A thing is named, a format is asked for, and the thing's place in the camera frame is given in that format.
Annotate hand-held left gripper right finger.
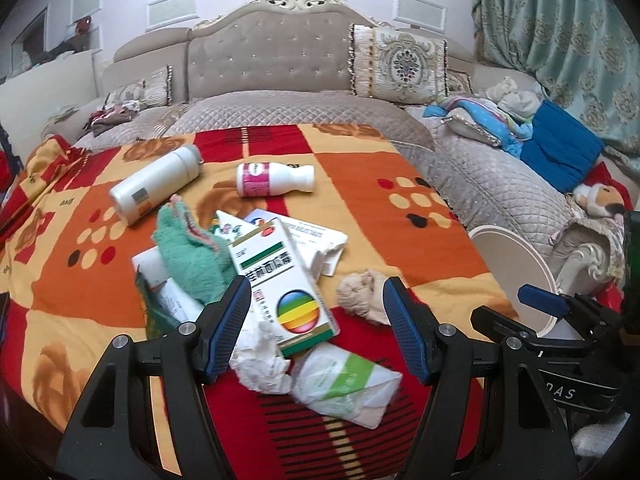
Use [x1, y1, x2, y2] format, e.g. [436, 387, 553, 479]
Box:
[382, 276, 583, 480]

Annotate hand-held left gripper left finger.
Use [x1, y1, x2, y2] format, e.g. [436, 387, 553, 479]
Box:
[55, 275, 252, 480]

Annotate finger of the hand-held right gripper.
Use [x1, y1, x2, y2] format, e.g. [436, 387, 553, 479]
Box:
[470, 305, 542, 347]
[518, 284, 581, 319]

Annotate white paper box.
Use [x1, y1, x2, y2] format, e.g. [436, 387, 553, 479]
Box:
[242, 208, 349, 277]

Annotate crumpled white tissue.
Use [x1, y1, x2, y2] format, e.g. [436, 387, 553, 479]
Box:
[229, 317, 293, 395]

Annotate white printed wrapper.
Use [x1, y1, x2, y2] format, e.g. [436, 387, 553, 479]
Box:
[156, 280, 202, 322]

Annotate medicine box with rainbow ball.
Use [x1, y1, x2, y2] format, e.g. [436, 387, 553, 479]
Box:
[227, 217, 341, 358]

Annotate green fluffy towel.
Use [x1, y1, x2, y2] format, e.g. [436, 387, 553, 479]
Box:
[152, 195, 238, 306]

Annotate white and green plastic packet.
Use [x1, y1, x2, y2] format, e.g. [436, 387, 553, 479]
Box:
[290, 342, 403, 430]

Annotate green and white carton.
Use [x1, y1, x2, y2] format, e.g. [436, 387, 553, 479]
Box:
[212, 210, 261, 248]

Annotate plush toy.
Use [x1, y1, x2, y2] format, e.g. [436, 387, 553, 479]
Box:
[572, 182, 628, 218]

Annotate white bottle with pink label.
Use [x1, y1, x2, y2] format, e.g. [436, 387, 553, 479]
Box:
[236, 161, 316, 198]

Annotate orange and red printed blanket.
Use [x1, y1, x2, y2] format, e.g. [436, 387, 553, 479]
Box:
[0, 124, 503, 480]

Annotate blue quilted cloth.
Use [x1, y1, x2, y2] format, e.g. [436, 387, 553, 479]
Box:
[520, 100, 605, 193]

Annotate white thermos bottle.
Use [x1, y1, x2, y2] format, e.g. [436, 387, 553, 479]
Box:
[109, 144, 205, 227]

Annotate beige fringed pillow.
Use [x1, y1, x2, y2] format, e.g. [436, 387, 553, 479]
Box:
[447, 110, 501, 147]

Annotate beige bundled clothes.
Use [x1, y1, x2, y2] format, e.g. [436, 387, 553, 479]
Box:
[487, 77, 543, 121]

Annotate small embroidered cushion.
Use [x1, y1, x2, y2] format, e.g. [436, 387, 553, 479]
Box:
[445, 70, 474, 96]

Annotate pile of clothes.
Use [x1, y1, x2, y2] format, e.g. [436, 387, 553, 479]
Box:
[89, 101, 143, 136]

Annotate beige striped cushion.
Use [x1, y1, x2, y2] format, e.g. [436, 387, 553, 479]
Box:
[107, 66, 173, 108]

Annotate large embroidered cushion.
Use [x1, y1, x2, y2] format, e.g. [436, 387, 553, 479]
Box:
[348, 23, 449, 106]

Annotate beige tufted sofa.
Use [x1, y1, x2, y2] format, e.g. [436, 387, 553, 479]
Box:
[42, 0, 628, 286]

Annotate red and black object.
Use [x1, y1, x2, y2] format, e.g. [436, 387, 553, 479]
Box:
[0, 125, 23, 211]

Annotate green patterned curtain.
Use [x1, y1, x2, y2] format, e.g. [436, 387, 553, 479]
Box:
[472, 0, 640, 171]

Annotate white cabinet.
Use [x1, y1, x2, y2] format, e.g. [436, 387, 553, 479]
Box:
[0, 49, 101, 161]

